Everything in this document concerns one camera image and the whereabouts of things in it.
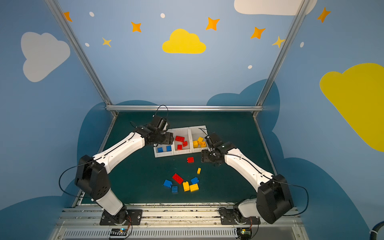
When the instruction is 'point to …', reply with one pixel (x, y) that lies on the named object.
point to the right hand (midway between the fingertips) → (207, 156)
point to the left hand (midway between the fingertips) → (167, 137)
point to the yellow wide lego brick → (193, 187)
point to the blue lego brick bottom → (174, 189)
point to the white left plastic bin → (165, 150)
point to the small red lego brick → (190, 160)
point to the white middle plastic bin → (181, 132)
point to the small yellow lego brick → (199, 170)
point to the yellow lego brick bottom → (186, 186)
